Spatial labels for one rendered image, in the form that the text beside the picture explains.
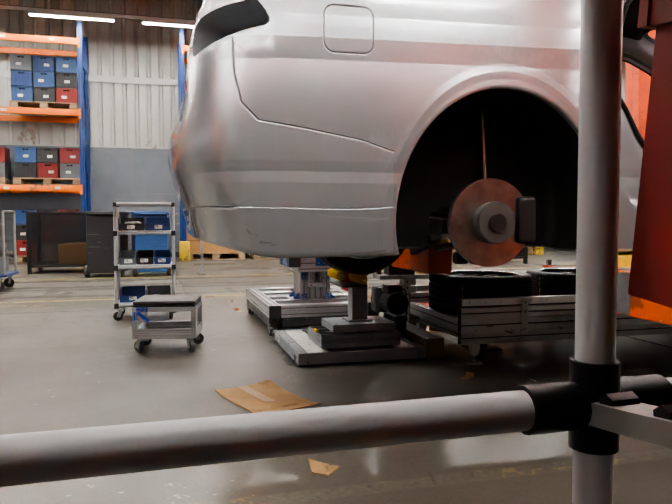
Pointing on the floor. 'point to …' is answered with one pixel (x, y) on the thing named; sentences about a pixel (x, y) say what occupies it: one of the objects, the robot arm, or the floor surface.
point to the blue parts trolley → (7, 256)
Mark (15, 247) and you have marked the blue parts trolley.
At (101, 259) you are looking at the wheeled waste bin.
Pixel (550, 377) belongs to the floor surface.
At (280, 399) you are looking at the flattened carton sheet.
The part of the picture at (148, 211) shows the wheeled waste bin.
